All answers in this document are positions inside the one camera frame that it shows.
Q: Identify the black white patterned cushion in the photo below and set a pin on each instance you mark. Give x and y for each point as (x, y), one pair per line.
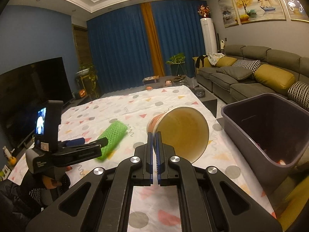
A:
(299, 94)
(248, 65)

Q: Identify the artificial flower bouquet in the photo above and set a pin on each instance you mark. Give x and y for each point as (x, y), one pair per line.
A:
(204, 11)

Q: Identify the framed painting with white rings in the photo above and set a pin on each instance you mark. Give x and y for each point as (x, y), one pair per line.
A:
(295, 2)

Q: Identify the small grey landscape painting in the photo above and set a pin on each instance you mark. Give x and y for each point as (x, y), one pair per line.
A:
(228, 12)

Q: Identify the green foam net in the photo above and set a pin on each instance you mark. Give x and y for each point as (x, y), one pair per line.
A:
(113, 135)

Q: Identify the green plant in white pot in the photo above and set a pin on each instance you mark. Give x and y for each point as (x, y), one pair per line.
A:
(176, 59)

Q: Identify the grey plastic bin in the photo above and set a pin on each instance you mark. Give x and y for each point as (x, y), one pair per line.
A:
(243, 135)

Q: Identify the flat printed box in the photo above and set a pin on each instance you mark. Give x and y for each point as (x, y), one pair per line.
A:
(151, 79)

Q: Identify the large yellow cushion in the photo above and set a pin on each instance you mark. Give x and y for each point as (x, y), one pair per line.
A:
(274, 78)

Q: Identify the trailing plant on metal stand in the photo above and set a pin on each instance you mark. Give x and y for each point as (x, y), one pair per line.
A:
(85, 71)

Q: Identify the white cloth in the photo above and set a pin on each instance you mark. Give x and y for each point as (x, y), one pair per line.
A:
(216, 58)

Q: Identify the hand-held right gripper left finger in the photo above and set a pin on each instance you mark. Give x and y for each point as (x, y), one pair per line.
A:
(151, 154)

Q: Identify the person's left hand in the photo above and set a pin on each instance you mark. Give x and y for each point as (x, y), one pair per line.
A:
(52, 182)

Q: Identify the dark coffee table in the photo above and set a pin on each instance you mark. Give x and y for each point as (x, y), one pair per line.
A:
(210, 104)

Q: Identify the yellow seat cushion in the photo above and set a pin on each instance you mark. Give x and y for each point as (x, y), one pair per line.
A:
(297, 203)

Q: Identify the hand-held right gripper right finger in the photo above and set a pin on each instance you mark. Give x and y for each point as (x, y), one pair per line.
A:
(158, 157)

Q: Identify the white orange paper cup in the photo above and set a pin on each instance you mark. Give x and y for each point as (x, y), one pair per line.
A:
(183, 135)

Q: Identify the sailing ship painting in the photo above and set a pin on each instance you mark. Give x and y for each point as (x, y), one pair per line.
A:
(258, 3)

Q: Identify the doll head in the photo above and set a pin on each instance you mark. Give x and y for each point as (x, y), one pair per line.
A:
(168, 82)

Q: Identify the white standing air conditioner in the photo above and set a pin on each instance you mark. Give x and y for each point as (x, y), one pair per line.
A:
(208, 36)

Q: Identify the orange curtain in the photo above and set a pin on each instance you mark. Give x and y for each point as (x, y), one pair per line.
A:
(153, 41)

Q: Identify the blue curtain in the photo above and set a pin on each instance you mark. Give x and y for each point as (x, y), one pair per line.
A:
(115, 53)
(183, 33)

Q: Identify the grey television cabinet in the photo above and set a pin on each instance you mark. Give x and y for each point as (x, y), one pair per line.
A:
(82, 100)

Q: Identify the orange fruit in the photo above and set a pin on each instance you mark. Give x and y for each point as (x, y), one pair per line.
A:
(12, 161)

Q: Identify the white figurine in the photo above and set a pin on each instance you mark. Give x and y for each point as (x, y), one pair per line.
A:
(5, 151)

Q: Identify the small yellow cushion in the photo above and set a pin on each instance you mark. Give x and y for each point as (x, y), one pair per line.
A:
(227, 62)

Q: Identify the grey sofa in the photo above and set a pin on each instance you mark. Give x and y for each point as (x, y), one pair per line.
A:
(277, 58)

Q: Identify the person's left forearm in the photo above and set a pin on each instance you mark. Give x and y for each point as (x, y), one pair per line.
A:
(14, 198)

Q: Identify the black garment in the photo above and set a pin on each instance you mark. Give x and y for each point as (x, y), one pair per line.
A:
(200, 61)

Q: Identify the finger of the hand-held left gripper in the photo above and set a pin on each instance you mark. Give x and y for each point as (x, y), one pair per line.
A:
(74, 141)
(79, 153)

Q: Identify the wooden blind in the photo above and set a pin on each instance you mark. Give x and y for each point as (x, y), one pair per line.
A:
(80, 46)

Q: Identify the black television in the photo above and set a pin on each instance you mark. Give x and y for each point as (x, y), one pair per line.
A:
(29, 94)

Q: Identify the orange glowing lamp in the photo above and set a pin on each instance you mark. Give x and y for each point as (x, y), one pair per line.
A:
(82, 93)

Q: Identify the printed tablecloth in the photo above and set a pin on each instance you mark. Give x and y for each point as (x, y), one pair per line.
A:
(120, 106)

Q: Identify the grey cushion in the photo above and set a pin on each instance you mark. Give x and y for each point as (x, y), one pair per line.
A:
(236, 73)

